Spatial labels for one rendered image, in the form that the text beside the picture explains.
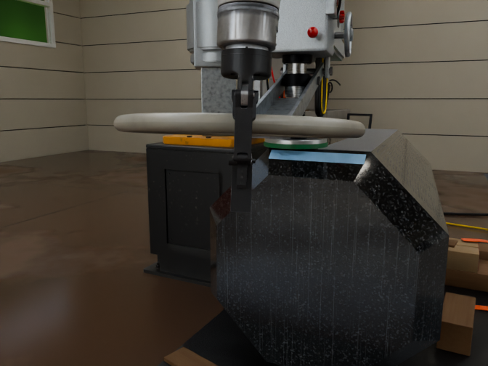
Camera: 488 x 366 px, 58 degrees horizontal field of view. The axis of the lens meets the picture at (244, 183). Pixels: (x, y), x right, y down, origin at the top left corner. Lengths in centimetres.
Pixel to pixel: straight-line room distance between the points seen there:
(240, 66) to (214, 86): 183
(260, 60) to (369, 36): 631
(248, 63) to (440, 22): 629
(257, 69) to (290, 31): 81
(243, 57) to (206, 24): 179
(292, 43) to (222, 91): 108
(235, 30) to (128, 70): 802
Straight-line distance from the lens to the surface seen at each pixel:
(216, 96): 247
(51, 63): 879
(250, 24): 64
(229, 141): 226
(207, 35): 242
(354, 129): 78
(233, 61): 65
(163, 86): 819
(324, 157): 142
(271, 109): 134
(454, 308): 208
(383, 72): 686
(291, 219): 143
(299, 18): 145
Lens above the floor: 98
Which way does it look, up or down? 11 degrees down
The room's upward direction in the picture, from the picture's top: straight up
